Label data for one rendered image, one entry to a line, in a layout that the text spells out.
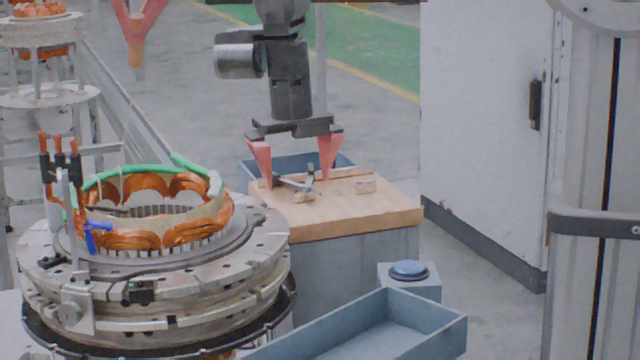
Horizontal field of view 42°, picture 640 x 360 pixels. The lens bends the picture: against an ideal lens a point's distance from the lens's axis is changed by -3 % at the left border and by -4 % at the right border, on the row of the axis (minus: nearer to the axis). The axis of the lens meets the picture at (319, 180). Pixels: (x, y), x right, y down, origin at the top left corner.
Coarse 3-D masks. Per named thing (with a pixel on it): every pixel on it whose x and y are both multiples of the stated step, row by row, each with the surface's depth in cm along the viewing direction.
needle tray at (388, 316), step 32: (384, 288) 91; (320, 320) 84; (352, 320) 88; (384, 320) 92; (416, 320) 89; (448, 320) 86; (256, 352) 79; (288, 352) 82; (320, 352) 85; (352, 352) 86; (384, 352) 86; (416, 352) 79; (448, 352) 83
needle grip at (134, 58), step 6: (132, 18) 89; (138, 18) 89; (132, 24) 90; (138, 24) 89; (132, 48) 91; (138, 48) 91; (132, 54) 92; (138, 54) 92; (132, 60) 92; (138, 60) 92; (132, 66) 92; (138, 66) 93
